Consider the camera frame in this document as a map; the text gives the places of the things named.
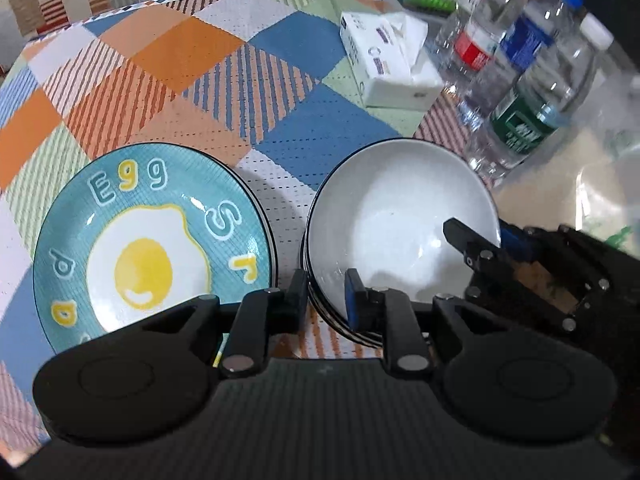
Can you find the teal fried egg print plate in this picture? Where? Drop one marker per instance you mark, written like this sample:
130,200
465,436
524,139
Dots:
145,260

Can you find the white bowl dark rim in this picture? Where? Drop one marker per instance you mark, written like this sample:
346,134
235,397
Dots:
325,312
390,220

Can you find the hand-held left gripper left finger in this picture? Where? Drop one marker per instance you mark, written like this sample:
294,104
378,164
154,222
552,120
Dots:
299,305

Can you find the white tissue pack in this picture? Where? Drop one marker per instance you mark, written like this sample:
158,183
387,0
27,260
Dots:
385,60

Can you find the patchwork checked tablecloth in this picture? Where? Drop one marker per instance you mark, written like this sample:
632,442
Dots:
200,85

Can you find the green label water bottle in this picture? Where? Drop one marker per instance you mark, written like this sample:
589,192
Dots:
522,125

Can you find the red label water bottle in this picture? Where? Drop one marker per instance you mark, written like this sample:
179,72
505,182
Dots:
475,47

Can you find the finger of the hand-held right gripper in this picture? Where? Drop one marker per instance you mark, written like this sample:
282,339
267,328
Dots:
512,241
470,242

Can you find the clear plastic bag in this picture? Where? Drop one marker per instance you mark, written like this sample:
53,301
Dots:
620,135

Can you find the blue label water bottle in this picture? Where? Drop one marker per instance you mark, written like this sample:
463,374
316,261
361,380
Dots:
525,40

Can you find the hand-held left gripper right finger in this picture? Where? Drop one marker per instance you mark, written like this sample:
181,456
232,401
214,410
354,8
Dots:
352,300

